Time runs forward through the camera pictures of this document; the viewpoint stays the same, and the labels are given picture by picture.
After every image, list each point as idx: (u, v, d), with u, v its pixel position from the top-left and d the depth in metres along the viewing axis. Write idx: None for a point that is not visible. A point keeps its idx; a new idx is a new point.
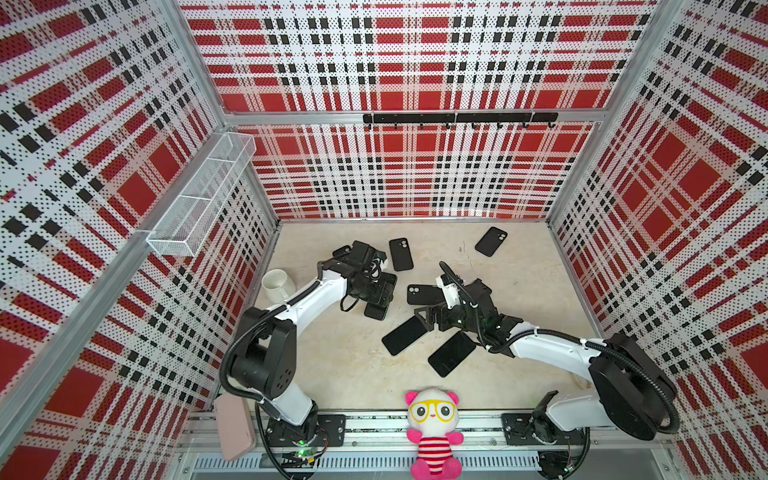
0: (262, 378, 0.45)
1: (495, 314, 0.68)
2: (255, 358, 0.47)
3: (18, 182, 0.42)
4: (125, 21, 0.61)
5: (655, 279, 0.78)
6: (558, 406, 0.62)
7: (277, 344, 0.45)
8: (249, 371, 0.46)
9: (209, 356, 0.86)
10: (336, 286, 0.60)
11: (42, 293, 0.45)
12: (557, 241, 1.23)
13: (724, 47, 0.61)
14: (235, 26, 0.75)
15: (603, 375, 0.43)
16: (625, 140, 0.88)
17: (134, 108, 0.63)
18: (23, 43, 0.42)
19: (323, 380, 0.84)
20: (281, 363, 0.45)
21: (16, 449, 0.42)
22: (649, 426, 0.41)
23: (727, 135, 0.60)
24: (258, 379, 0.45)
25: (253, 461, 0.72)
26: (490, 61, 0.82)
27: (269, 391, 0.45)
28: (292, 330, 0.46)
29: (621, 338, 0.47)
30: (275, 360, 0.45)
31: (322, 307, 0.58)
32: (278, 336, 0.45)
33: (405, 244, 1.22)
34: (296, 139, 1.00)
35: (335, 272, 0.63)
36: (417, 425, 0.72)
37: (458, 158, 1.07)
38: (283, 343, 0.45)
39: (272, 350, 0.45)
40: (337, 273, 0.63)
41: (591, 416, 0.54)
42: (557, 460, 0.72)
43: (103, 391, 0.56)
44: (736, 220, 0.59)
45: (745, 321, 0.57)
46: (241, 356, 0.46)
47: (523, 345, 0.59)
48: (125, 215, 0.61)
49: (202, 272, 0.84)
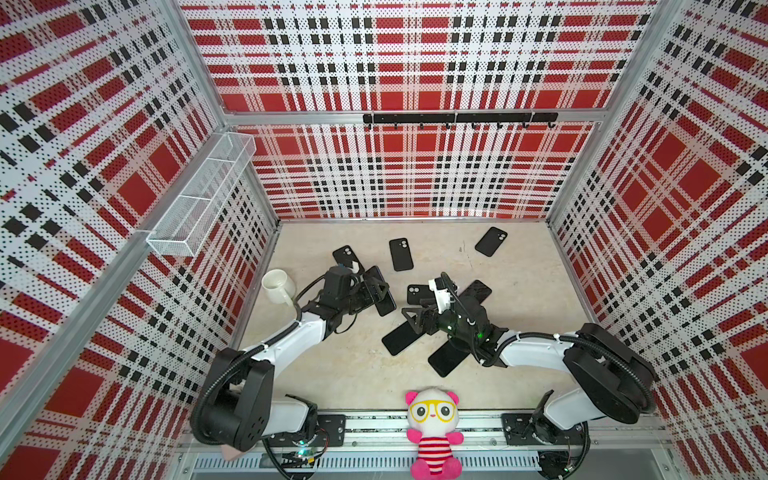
0: (232, 428, 0.41)
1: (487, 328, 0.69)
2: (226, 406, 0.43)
3: (18, 182, 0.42)
4: (125, 21, 0.61)
5: (655, 279, 0.78)
6: (555, 403, 0.62)
7: (251, 388, 0.42)
8: (218, 420, 0.42)
9: (209, 356, 0.86)
10: (315, 328, 0.59)
11: (42, 293, 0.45)
12: (557, 241, 1.23)
13: (724, 47, 0.61)
14: (235, 26, 0.75)
15: (577, 364, 0.45)
16: (625, 140, 0.88)
17: (134, 108, 0.63)
18: (23, 42, 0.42)
19: (323, 380, 0.84)
20: (253, 411, 0.42)
21: (17, 449, 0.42)
22: (631, 408, 0.42)
23: (727, 135, 0.60)
24: (228, 428, 0.41)
25: (253, 461, 0.72)
26: (490, 61, 0.82)
27: (238, 442, 0.41)
28: (268, 371, 0.43)
29: (591, 327, 0.49)
30: (246, 408, 0.42)
31: (299, 350, 0.55)
32: (254, 378, 0.43)
33: (405, 244, 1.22)
34: (296, 139, 1.00)
35: (314, 314, 0.63)
36: (417, 425, 0.72)
37: (458, 158, 1.07)
38: (257, 387, 0.42)
39: (246, 394, 0.42)
40: (316, 314, 0.63)
41: (586, 409, 0.54)
42: (557, 460, 0.72)
43: (103, 391, 0.56)
44: (736, 220, 0.59)
45: (745, 321, 0.57)
46: (211, 404, 0.43)
47: (511, 352, 0.61)
48: (125, 215, 0.61)
49: (202, 273, 0.84)
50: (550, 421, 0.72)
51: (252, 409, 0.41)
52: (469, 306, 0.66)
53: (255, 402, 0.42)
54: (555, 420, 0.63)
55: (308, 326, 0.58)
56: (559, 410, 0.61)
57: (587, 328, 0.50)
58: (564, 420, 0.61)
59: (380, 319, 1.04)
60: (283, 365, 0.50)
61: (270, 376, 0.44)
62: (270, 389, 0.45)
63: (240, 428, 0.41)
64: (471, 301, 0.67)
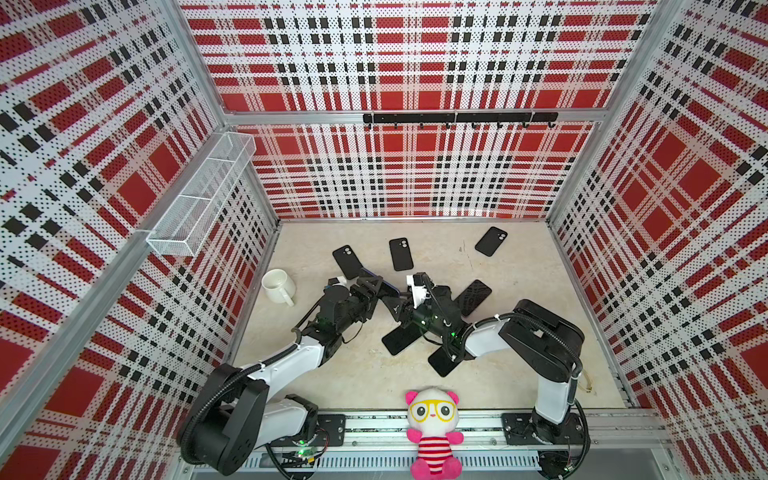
0: (218, 449, 0.40)
1: (461, 324, 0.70)
2: (216, 427, 0.43)
3: (18, 182, 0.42)
4: (125, 21, 0.61)
5: (655, 279, 0.78)
6: (540, 399, 0.63)
7: (245, 407, 0.42)
8: (206, 440, 0.41)
9: (209, 356, 0.86)
10: (314, 353, 0.59)
11: (43, 293, 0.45)
12: (557, 241, 1.23)
13: (724, 47, 0.61)
14: (234, 26, 0.75)
15: (511, 336, 0.51)
16: (625, 140, 0.88)
17: (134, 108, 0.63)
18: (23, 42, 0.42)
19: (323, 380, 0.84)
20: (242, 433, 0.41)
21: (17, 449, 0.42)
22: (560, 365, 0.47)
23: (727, 135, 0.60)
24: (215, 449, 0.40)
25: (253, 461, 0.72)
26: (490, 61, 0.82)
27: (221, 466, 0.40)
28: (263, 392, 0.43)
29: (525, 303, 0.55)
30: (236, 427, 0.41)
31: (295, 375, 0.55)
32: (249, 397, 0.42)
33: (405, 244, 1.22)
34: (296, 139, 1.00)
35: (314, 339, 0.63)
36: (417, 425, 0.72)
37: (458, 158, 1.07)
38: (250, 406, 0.42)
39: (239, 413, 0.42)
40: (315, 340, 0.62)
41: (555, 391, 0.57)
42: (557, 460, 0.72)
43: (103, 391, 0.56)
44: (736, 220, 0.59)
45: (744, 321, 0.58)
46: (201, 421, 0.42)
47: (474, 343, 0.66)
48: (125, 215, 0.61)
49: (202, 272, 0.84)
50: (549, 421, 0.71)
51: (242, 431, 0.41)
52: (444, 307, 0.70)
53: (245, 424, 0.41)
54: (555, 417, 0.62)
55: (306, 351, 0.58)
56: (547, 403, 0.61)
57: (523, 305, 0.55)
58: (559, 412, 0.61)
59: (380, 319, 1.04)
60: (278, 388, 0.50)
61: (264, 397, 0.44)
62: (262, 412, 0.44)
63: (226, 450, 0.40)
64: (448, 303, 0.70)
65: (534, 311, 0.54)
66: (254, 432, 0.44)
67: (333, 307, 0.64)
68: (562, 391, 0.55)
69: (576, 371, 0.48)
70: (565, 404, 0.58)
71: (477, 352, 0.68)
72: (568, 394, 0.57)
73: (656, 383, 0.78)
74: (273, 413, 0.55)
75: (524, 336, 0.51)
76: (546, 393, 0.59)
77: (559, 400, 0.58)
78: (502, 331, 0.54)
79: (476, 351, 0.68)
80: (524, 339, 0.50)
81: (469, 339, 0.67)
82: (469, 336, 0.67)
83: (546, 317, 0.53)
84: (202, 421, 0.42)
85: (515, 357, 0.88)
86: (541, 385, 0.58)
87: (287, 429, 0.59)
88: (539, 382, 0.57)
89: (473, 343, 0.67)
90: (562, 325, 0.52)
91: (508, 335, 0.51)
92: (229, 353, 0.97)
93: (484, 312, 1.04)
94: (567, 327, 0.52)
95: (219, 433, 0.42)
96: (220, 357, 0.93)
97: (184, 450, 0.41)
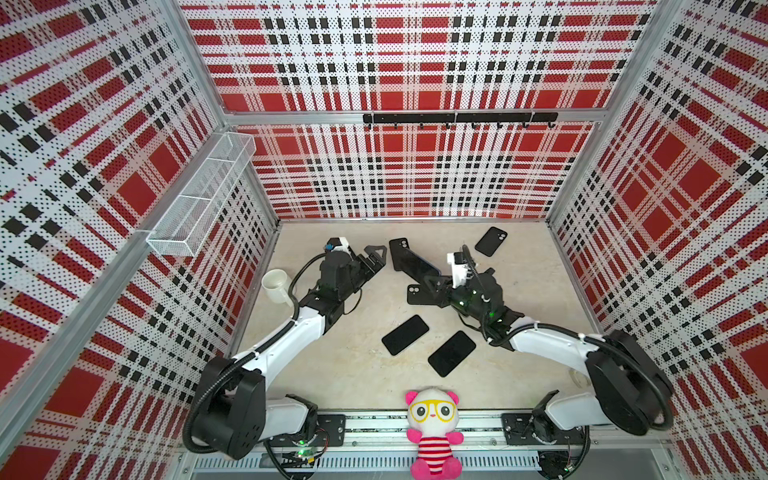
0: (225, 437, 0.41)
1: (500, 307, 0.67)
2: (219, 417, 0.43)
3: (18, 182, 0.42)
4: (125, 21, 0.61)
5: (655, 279, 0.78)
6: (559, 403, 0.62)
7: (240, 398, 0.41)
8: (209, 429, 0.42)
9: (209, 356, 0.86)
10: (314, 325, 0.57)
11: (42, 293, 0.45)
12: (557, 241, 1.23)
13: (724, 47, 0.61)
14: (234, 26, 0.75)
15: (598, 369, 0.44)
16: (625, 140, 0.88)
17: (134, 108, 0.63)
18: (23, 42, 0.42)
19: (323, 380, 0.84)
20: (243, 421, 0.40)
21: (17, 449, 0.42)
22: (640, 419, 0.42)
23: (727, 135, 0.60)
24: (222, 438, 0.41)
25: (253, 461, 0.72)
26: (490, 61, 0.82)
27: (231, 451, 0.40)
28: (258, 382, 0.42)
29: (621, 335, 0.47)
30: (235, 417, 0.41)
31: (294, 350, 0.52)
32: (244, 387, 0.41)
33: (405, 244, 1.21)
34: (296, 139, 1.00)
35: (313, 310, 0.59)
36: (417, 425, 0.72)
37: (458, 158, 1.07)
38: (245, 397, 0.41)
39: (237, 403, 0.41)
40: (316, 311, 0.59)
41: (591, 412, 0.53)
42: (557, 460, 0.72)
43: (103, 391, 0.56)
44: (736, 220, 0.59)
45: (745, 321, 0.57)
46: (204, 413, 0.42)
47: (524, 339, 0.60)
48: (125, 215, 0.61)
49: (202, 273, 0.84)
50: (550, 419, 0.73)
51: (244, 417, 0.40)
52: (486, 284, 0.64)
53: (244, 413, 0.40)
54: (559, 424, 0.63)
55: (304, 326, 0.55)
56: (563, 411, 0.60)
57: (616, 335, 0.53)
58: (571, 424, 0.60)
59: (380, 319, 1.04)
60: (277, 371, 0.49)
61: (260, 388, 0.42)
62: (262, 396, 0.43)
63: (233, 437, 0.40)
64: (489, 280, 0.65)
65: (630, 347, 0.45)
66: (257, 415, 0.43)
67: (334, 274, 0.62)
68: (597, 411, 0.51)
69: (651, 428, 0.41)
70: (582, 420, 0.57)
71: (524, 350, 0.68)
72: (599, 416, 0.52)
73: None
74: (275, 405, 0.56)
75: (617, 377, 0.43)
76: (573, 406, 0.57)
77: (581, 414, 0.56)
78: (589, 362, 0.47)
79: (519, 346, 0.61)
80: (614, 379, 0.43)
81: (515, 335, 0.61)
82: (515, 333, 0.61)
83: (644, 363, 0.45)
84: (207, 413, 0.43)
85: (515, 357, 0.88)
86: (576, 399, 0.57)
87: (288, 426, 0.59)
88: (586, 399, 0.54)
89: (528, 339, 0.59)
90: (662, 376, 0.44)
91: (594, 367, 0.44)
92: (229, 353, 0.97)
93: None
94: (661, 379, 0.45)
95: (222, 422, 0.42)
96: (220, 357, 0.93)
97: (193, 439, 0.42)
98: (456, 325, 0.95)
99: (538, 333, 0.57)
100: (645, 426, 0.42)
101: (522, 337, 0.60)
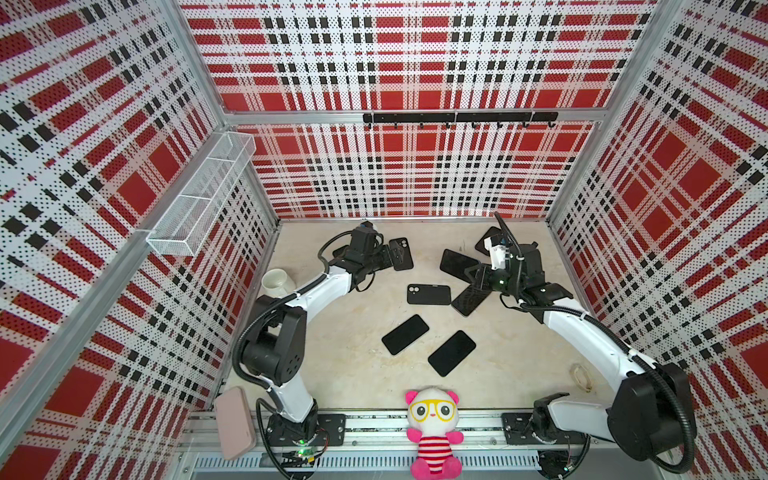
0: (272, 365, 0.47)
1: (538, 276, 0.64)
2: (265, 348, 0.48)
3: (18, 182, 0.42)
4: (125, 21, 0.61)
5: (655, 279, 0.78)
6: (562, 403, 0.63)
7: (288, 329, 0.47)
8: (257, 358, 0.48)
9: (209, 356, 0.86)
10: (342, 281, 0.63)
11: (43, 293, 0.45)
12: (557, 240, 1.23)
13: (724, 47, 0.61)
14: (234, 26, 0.75)
15: (633, 391, 0.41)
16: (625, 140, 0.88)
17: (133, 108, 0.63)
18: (23, 42, 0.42)
19: (323, 380, 0.84)
20: (290, 351, 0.47)
21: (17, 448, 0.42)
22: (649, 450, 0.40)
23: (727, 135, 0.60)
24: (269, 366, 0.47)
25: (253, 462, 0.72)
26: (491, 61, 0.82)
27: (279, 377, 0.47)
28: (302, 316, 0.48)
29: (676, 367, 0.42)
30: (284, 345, 0.47)
31: (325, 303, 0.58)
32: (290, 320, 0.47)
33: (405, 244, 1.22)
34: (296, 139, 1.00)
35: (341, 269, 0.65)
36: (417, 425, 0.72)
37: (458, 157, 1.07)
38: (293, 327, 0.47)
39: (284, 334, 0.47)
40: (343, 269, 0.65)
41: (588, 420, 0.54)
42: (557, 460, 0.72)
43: (103, 390, 0.56)
44: (736, 220, 0.59)
45: (744, 321, 0.58)
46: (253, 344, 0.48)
47: (562, 321, 0.55)
48: (125, 215, 0.61)
49: (202, 273, 0.84)
50: (550, 414, 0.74)
51: (290, 346, 0.47)
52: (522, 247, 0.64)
53: (292, 343, 0.47)
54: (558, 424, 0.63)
55: (335, 278, 0.62)
56: (565, 410, 0.61)
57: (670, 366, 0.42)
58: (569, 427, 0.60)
59: (380, 318, 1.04)
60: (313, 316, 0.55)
61: (303, 322, 0.48)
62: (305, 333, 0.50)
63: (281, 365, 0.47)
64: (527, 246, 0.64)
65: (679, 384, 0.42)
66: (300, 348, 0.50)
67: (364, 237, 0.71)
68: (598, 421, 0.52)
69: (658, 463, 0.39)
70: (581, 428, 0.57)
71: (558, 329, 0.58)
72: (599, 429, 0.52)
73: None
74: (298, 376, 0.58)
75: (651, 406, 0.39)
76: (576, 409, 0.57)
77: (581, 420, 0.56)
78: (631, 383, 0.41)
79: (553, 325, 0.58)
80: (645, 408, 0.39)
81: (555, 311, 0.56)
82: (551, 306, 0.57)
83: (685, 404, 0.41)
84: (255, 344, 0.48)
85: (515, 357, 0.88)
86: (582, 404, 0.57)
87: (293, 411, 0.60)
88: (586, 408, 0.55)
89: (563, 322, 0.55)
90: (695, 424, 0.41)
91: (633, 389, 0.40)
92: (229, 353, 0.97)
93: (484, 312, 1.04)
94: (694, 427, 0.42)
95: (270, 351, 0.48)
96: (220, 357, 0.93)
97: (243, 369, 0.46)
98: (456, 325, 0.95)
99: (582, 324, 0.52)
100: (649, 458, 0.40)
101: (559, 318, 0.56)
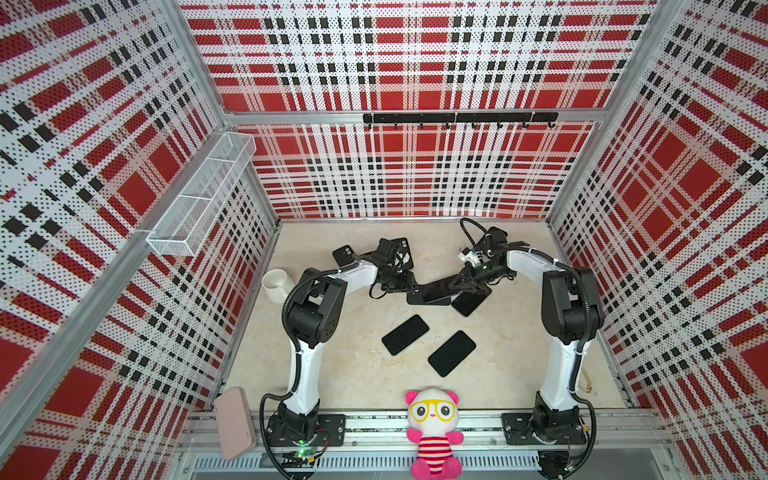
0: (313, 326, 0.55)
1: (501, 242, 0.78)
2: (307, 311, 0.57)
3: (18, 182, 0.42)
4: (125, 21, 0.61)
5: (655, 279, 0.78)
6: (544, 384, 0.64)
7: (331, 297, 0.56)
8: (301, 319, 0.56)
9: (209, 356, 0.86)
10: (369, 272, 0.72)
11: (42, 293, 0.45)
12: (557, 241, 1.23)
13: (724, 47, 0.61)
14: (234, 26, 0.75)
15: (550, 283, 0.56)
16: (625, 140, 0.88)
17: (134, 108, 0.63)
18: (23, 42, 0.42)
19: (323, 380, 0.84)
20: (330, 315, 0.55)
21: (17, 449, 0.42)
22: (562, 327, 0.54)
23: (727, 135, 0.60)
24: (310, 327, 0.55)
25: (253, 461, 0.72)
26: (490, 61, 0.82)
27: (317, 338, 0.55)
28: (343, 287, 0.56)
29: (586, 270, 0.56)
30: (327, 309, 0.56)
31: (356, 289, 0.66)
32: (333, 289, 0.56)
33: (401, 256, 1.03)
34: (296, 139, 1.00)
35: (369, 262, 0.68)
36: (417, 425, 0.72)
37: (458, 158, 1.07)
38: (336, 297, 0.56)
39: (325, 303, 0.56)
40: (370, 263, 0.75)
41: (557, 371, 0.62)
42: (557, 460, 0.72)
43: (103, 391, 0.56)
44: (736, 220, 0.59)
45: (744, 321, 0.58)
46: (299, 306, 0.57)
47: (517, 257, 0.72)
48: (125, 215, 0.61)
49: (202, 273, 0.84)
50: (545, 404, 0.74)
51: (330, 312, 0.55)
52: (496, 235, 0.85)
53: (334, 309, 0.56)
54: (563, 403, 0.63)
55: (364, 269, 0.70)
56: (549, 385, 0.65)
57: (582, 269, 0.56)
58: (573, 398, 0.63)
59: (380, 319, 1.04)
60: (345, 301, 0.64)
61: (343, 293, 0.57)
62: (342, 308, 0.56)
63: (320, 326, 0.55)
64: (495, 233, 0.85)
65: (587, 281, 0.56)
66: (336, 318, 0.58)
67: (392, 245, 0.84)
68: (565, 362, 0.59)
69: (569, 337, 0.55)
70: (575, 385, 0.62)
71: (511, 267, 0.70)
72: (571, 364, 0.59)
73: (656, 383, 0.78)
74: (317, 368, 0.63)
75: (561, 291, 0.55)
76: (551, 372, 0.64)
77: (567, 378, 0.61)
78: (546, 274, 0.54)
79: (511, 264, 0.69)
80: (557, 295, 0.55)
81: (511, 250, 0.73)
82: (512, 246, 0.73)
83: (590, 294, 0.55)
84: (300, 306, 0.57)
85: (515, 357, 0.88)
86: (549, 364, 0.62)
87: (303, 399, 0.63)
88: (553, 363, 0.63)
89: (518, 257, 0.71)
90: (599, 311, 0.55)
91: (547, 279, 0.57)
92: (229, 353, 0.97)
93: (484, 312, 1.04)
94: (596, 311, 0.55)
95: (314, 314, 0.56)
96: (220, 357, 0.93)
97: (287, 323, 0.57)
98: (456, 325, 0.95)
99: (528, 254, 0.68)
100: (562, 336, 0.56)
101: (514, 255, 0.73)
